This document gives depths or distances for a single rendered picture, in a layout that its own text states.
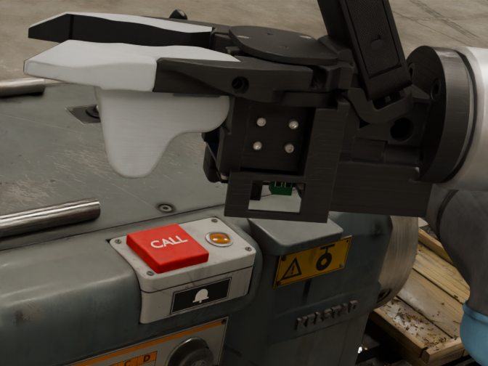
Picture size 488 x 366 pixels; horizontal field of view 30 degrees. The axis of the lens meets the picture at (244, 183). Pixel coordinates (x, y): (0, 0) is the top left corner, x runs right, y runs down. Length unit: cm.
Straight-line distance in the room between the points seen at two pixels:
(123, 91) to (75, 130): 73
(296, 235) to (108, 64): 60
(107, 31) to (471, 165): 19
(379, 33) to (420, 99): 4
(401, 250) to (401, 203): 83
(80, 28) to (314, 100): 13
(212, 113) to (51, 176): 60
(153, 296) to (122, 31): 44
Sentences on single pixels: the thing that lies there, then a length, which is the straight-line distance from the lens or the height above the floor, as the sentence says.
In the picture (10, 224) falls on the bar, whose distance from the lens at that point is 88.
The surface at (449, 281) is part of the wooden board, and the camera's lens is 173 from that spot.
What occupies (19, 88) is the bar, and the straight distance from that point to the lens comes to 119.
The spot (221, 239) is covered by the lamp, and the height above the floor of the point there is 126.
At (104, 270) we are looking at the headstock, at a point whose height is 125.
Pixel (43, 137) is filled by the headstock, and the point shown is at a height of 125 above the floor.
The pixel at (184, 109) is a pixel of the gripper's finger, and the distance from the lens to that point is 41.
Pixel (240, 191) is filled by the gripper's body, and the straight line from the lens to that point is 43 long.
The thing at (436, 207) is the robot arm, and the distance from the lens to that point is 62.
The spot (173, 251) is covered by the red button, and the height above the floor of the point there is 127.
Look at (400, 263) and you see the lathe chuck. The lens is 131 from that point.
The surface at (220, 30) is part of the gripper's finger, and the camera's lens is 48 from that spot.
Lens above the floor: 172
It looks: 26 degrees down
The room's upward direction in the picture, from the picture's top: 11 degrees clockwise
